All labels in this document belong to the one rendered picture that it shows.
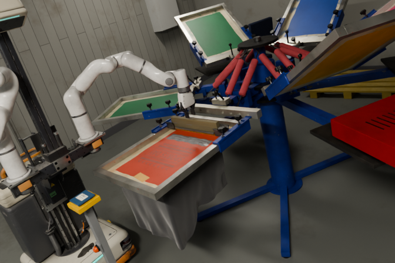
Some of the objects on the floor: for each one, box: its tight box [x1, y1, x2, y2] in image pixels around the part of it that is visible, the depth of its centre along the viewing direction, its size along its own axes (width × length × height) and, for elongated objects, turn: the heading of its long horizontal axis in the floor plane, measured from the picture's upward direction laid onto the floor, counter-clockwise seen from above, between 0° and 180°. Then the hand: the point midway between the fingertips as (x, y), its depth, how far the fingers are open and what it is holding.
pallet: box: [303, 69, 395, 99], centre depth 460 cm, size 122×84×11 cm
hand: (190, 113), depth 212 cm, fingers open, 4 cm apart
